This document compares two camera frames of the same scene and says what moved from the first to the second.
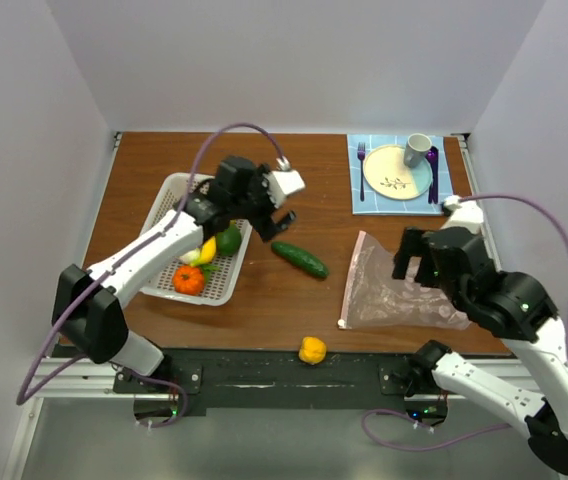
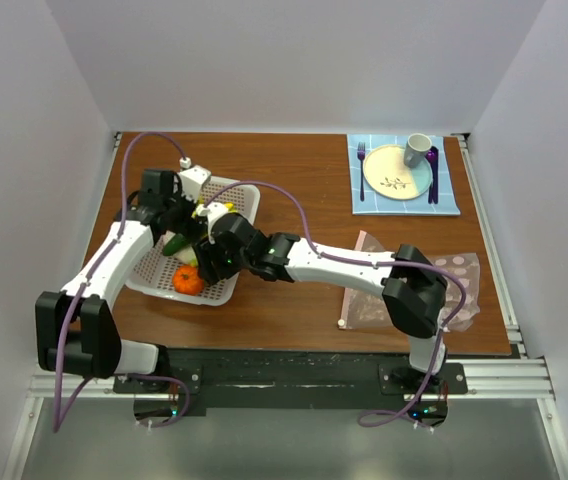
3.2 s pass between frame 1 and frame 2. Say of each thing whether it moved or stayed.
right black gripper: moved
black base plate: stayed
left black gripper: moved
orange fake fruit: stayed
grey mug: stayed
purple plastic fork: stayed
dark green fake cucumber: moved
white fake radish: stayed
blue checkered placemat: stayed
